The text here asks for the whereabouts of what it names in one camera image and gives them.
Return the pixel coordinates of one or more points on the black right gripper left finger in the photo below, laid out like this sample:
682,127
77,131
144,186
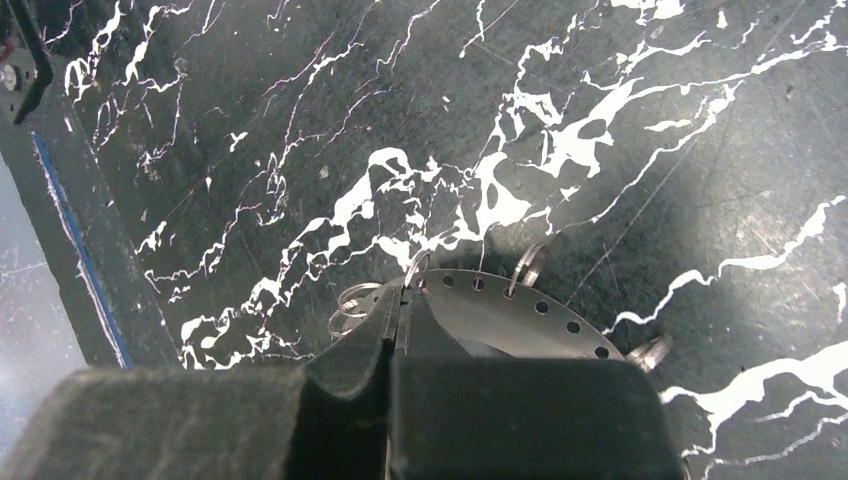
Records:
326,419

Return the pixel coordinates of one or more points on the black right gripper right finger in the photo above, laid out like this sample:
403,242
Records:
456,416

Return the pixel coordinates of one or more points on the silver split keyring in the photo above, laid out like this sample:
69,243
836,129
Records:
528,269
413,278
353,305
650,354

